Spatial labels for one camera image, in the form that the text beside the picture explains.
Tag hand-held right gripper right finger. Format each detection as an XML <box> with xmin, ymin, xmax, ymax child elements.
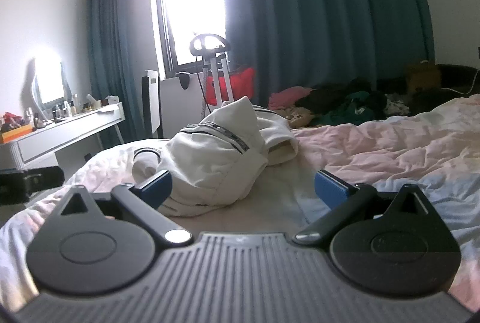
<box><xmin>292</xmin><ymin>169</ymin><xmax>439</xmax><ymax>245</ymax></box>

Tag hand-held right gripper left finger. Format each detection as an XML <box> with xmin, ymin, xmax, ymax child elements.
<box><xmin>44</xmin><ymin>169</ymin><xmax>194</xmax><ymax>247</ymax></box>

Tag white pants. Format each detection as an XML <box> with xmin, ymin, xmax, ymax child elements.
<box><xmin>131</xmin><ymin>96</ymin><xmax>301</xmax><ymax>217</ymax></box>

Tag pile of dark clothes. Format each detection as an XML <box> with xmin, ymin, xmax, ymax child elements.
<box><xmin>295</xmin><ymin>77</ymin><xmax>388</xmax><ymax>112</ymax></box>

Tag orange box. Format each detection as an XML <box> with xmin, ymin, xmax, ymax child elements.
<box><xmin>0</xmin><ymin>124</ymin><xmax>33</xmax><ymax>144</ymax></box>

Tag white elastic-waist shorts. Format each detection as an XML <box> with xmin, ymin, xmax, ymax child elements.
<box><xmin>0</xmin><ymin>94</ymin><xmax>480</xmax><ymax>313</ymax></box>

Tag white dressing table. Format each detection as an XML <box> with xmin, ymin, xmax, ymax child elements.
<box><xmin>0</xmin><ymin>101</ymin><xmax>126</xmax><ymax>171</ymax></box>

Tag green cloth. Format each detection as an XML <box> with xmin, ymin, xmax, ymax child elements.
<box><xmin>310</xmin><ymin>91</ymin><xmax>388</xmax><ymax>127</ymax></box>

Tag floral cloth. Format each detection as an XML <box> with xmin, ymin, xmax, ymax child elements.
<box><xmin>284</xmin><ymin>107</ymin><xmax>316</xmax><ymax>129</ymax></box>

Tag white radiator panel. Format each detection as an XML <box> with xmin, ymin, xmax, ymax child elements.
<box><xmin>160</xmin><ymin>77</ymin><xmax>211</xmax><ymax>138</ymax></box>

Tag white panel with black edge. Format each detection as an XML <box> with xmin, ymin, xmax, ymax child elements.
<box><xmin>141</xmin><ymin>69</ymin><xmax>163</xmax><ymax>140</ymax></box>

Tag row of cosmetic bottles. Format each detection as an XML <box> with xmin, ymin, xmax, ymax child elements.
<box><xmin>24</xmin><ymin>92</ymin><xmax>104</xmax><ymax>129</ymax></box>

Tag pink cloth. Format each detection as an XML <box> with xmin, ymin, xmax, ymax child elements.
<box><xmin>268</xmin><ymin>86</ymin><xmax>314</xmax><ymax>111</ymax></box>

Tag lit vanity mirror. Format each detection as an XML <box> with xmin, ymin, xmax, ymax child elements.
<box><xmin>25</xmin><ymin>47</ymin><xmax>73</xmax><ymax>122</ymax></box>

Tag black steamer head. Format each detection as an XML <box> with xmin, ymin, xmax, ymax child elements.
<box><xmin>175</xmin><ymin>71</ymin><xmax>193</xmax><ymax>90</ymax></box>

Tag white garment steamer stand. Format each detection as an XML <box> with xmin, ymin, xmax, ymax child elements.
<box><xmin>189</xmin><ymin>32</ymin><xmax>232</xmax><ymax>107</ymax></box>

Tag red cloth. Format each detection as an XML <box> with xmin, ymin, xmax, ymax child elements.
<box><xmin>205</xmin><ymin>66</ymin><xmax>256</xmax><ymax>107</ymax></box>

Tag teal curtain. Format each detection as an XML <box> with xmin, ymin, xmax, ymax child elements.
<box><xmin>214</xmin><ymin>0</ymin><xmax>436</xmax><ymax>114</ymax></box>
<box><xmin>87</xmin><ymin>0</ymin><xmax>161</xmax><ymax>148</ymax></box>

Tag black sofa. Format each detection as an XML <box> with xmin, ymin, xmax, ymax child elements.
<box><xmin>375</xmin><ymin>63</ymin><xmax>480</xmax><ymax>99</ymax></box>

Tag black framed window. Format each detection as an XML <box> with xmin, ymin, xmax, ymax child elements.
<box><xmin>149</xmin><ymin>0</ymin><xmax>230</xmax><ymax>79</ymax></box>

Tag white cable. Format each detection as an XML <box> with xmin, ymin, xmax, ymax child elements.
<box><xmin>440</xmin><ymin>85</ymin><xmax>474</xmax><ymax>96</ymax></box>

